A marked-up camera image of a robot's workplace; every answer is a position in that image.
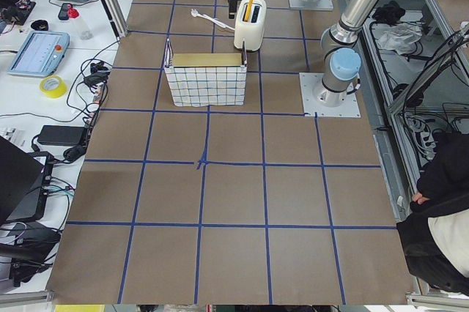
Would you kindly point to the white two-slot toaster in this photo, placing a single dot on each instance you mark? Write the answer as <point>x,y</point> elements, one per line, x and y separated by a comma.
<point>249,34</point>

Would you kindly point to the yellow toast slice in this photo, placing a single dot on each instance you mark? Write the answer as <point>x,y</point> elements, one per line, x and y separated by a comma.
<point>248,10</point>

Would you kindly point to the black power adapter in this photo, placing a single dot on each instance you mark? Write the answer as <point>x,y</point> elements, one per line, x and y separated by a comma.
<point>60,135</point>

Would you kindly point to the teach pendant tablet near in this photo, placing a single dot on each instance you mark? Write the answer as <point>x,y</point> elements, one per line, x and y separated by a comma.
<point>40,54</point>

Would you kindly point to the wire basket rack with wood shelf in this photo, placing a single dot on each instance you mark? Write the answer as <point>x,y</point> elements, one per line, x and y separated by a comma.
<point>203,79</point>

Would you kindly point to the yellow tape roll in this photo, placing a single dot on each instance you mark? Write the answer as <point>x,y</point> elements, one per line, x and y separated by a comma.
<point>53,86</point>

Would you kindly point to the clear bottle red cap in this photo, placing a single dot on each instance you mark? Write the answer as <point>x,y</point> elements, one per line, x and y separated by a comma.
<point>80,25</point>

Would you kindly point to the seated person in black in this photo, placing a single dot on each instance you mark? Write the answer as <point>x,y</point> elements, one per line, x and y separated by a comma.
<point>434,237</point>

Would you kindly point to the black phone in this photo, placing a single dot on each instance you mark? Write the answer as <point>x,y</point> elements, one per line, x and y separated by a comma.
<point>63,12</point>

